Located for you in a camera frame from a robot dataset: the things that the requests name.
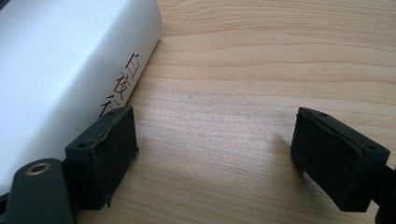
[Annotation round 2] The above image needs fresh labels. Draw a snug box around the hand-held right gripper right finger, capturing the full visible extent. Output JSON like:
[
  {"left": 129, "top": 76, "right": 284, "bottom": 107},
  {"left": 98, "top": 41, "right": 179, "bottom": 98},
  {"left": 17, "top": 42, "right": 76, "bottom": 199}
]
[{"left": 290, "top": 106, "right": 391, "bottom": 213}]

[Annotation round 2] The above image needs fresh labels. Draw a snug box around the white book with red band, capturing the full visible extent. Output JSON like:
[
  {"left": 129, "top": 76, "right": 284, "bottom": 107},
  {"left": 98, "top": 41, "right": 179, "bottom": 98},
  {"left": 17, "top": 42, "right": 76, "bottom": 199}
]
[{"left": 0, "top": 0, "right": 163, "bottom": 197}]

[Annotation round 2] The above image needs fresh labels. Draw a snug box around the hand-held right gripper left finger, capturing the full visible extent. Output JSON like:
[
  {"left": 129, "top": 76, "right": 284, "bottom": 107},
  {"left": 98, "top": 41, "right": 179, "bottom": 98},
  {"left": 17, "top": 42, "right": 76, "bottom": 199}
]
[{"left": 64, "top": 105, "right": 140, "bottom": 211}]

